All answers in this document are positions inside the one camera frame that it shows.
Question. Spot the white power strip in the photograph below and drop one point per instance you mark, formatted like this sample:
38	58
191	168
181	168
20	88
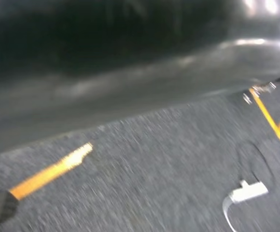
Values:
250	192

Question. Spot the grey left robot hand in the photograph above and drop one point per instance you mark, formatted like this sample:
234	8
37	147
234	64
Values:
106	64

